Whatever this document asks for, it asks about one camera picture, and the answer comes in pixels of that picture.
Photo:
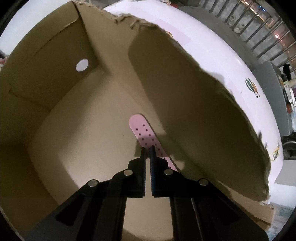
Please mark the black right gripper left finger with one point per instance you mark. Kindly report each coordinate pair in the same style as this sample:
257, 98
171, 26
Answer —
97, 210

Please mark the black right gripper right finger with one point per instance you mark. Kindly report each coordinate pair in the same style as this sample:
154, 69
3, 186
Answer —
199, 210

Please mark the pink strap digital watch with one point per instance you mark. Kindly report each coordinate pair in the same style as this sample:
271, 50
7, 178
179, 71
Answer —
146, 137

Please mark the brown cardboard box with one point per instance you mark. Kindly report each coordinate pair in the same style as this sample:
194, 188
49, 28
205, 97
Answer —
67, 92

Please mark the grey low cabinet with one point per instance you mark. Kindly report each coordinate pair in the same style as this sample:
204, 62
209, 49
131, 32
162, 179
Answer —
271, 81

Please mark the pink balloon pattern tablecloth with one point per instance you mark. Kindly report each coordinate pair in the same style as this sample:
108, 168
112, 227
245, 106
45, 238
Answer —
239, 148

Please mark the metal balcony railing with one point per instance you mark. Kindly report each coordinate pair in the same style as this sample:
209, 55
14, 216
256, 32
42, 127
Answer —
260, 27

